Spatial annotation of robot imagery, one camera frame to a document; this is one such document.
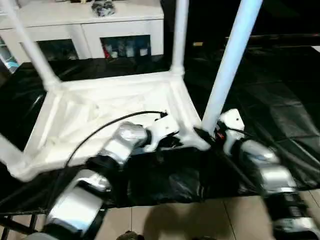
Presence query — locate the dark robot torso part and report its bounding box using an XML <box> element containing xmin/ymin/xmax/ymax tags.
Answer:
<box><xmin>117</xmin><ymin>231</ymin><xmax>145</xmax><ymax>240</ymax></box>

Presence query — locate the white cabinet with glass doors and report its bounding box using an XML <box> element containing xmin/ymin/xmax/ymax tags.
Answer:
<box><xmin>0</xmin><ymin>0</ymin><xmax>165</xmax><ymax>61</ymax></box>

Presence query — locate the black bundle on cabinet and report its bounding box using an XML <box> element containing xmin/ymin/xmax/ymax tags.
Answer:
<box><xmin>91</xmin><ymin>1</ymin><xmax>117</xmax><ymax>17</ymax></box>

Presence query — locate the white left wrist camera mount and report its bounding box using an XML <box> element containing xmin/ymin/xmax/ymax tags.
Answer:
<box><xmin>147</xmin><ymin>116</ymin><xmax>180</xmax><ymax>151</ymax></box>

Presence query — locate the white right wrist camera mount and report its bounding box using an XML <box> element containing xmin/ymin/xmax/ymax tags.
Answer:
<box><xmin>219</xmin><ymin>108</ymin><xmax>245</xmax><ymax>156</ymax></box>

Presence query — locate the light blue plastic wrap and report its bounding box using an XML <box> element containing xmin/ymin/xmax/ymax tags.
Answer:
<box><xmin>0</xmin><ymin>37</ymin><xmax>20</xmax><ymax>73</ymax></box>

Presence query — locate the long black bar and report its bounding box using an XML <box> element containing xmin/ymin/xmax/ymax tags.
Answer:
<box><xmin>226</xmin><ymin>34</ymin><xmax>320</xmax><ymax>47</ymax></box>

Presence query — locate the white plastic table top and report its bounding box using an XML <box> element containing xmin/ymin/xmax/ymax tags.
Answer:
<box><xmin>8</xmin><ymin>69</ymin><xmax>211</xmax><ymax>182</ymax></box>

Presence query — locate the black folding table frame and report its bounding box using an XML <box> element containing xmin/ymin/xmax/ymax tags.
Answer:
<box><xmin>0</xmin><ymin>207</ymin><xmax>48</xmax><ymax>240</ymax></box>

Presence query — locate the black glossy mat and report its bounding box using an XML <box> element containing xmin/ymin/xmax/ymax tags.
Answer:
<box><xmin>0</xmin><ymin>57</ymin><xmax>320</xmax><ymax>208</ymax></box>

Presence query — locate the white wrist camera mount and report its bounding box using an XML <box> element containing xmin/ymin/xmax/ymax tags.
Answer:
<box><xmin>147</xmin><ymin>116</ymin><xmax>180</xmax><ymax>151</ymax></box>
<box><xmin>219</xmin><ymin>108</ymin><xmax>245</xmax><ymax>156</ymax></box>

